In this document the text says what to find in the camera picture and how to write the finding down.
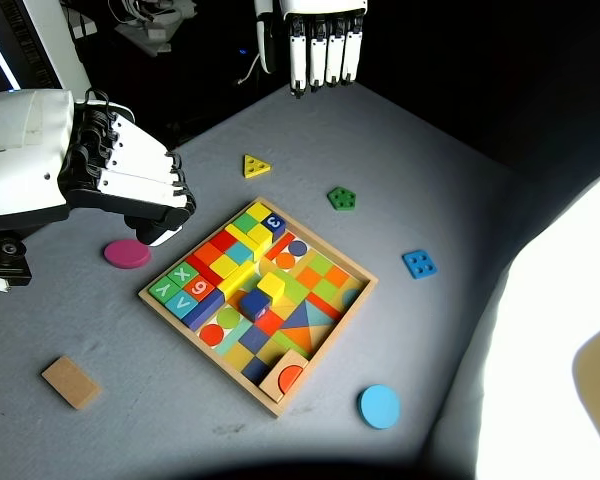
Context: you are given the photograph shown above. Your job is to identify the yellow cube block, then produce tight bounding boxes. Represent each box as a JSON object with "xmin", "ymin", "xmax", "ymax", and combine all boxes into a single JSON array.
[{"xmin": 256, "ymin": 271, "xmax": 287, "ymax": 304}]

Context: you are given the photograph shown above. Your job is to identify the white cable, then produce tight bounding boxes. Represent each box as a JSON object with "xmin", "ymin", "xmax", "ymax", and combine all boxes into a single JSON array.
[{"xmin": 236, "ymin": 48, "xmax": 263, "ymax": 86}]

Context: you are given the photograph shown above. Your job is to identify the white upright post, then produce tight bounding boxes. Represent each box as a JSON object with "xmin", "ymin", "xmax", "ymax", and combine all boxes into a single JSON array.
[{"xmin": 22, "ymin": 0, "xmax": 92, "ymax": 94}]

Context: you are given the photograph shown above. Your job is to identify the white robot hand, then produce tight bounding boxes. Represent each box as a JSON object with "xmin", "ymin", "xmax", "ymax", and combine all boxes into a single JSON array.
[
  {"xmin": 253, "ymin": 0, "xmax": 370, "ymax": 99},
  {"xmin": 0, "ymin": 87, "xmax": 199, "ymax": 247}
]

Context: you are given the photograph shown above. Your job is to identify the pink disc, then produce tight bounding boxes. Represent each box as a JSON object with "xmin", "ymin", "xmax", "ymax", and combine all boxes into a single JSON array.
[{"xmin": 103, "ymin": 238, "xmax": 153, "ymax": 270}]

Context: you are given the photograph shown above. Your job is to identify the yellow triangle piece with holes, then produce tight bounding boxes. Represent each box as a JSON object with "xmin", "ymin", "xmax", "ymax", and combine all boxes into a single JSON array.
[{"xmin": 242, "ymin": 153, "xmax": 273, "ymax": 180}]

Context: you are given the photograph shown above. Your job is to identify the grey table cloth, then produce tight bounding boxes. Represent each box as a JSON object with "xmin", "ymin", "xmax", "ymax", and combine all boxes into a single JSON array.
[{"xmin": 0, "ymin": 79, "xmax": 600, "ymax": 480}]

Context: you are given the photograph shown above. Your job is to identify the blue square piece with holes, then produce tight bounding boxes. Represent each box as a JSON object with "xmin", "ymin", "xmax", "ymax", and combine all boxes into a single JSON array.
[{"xmin": 401, "ymin": 249, "xmax": 439, "ymax": 280}]

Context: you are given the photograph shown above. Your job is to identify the wooden puzzle tray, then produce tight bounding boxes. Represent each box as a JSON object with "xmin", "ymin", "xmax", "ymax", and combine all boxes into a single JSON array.
[{"xmin": 137, "ymin": 195, "xmax": 380, "ymax": 419}]

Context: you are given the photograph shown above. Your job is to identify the tan rectangular wood block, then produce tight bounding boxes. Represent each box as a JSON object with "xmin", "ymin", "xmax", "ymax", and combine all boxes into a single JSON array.
[{"xmin": 40, "ymin": 355, "xmax": 103, "ymax": 411}]

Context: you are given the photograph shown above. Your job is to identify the natural wood arch block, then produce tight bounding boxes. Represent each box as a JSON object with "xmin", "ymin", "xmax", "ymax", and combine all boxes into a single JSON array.
[{"xmin": 258, "ymin": 348, "xmax": 311, "ymax": 404}]

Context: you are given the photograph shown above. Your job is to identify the light blue disc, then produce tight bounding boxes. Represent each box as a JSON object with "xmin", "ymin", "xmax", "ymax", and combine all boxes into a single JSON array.
[{"xmin": 356, "ymin": 383, "xmax": 402, "ymax": 430}]

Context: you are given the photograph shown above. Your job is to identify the green pentagon piece with holes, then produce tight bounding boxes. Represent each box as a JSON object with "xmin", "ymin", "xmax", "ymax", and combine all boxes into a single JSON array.
[{"xmin": 326, "ymin": 186, "xmax": 359, "ymax": 212}]

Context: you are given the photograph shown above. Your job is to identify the dark blue cube block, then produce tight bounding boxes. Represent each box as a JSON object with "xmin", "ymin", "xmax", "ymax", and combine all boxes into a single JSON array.
[{"xmin": 238, "ymin": 289, "xmax": 273, "ymax": 322}]

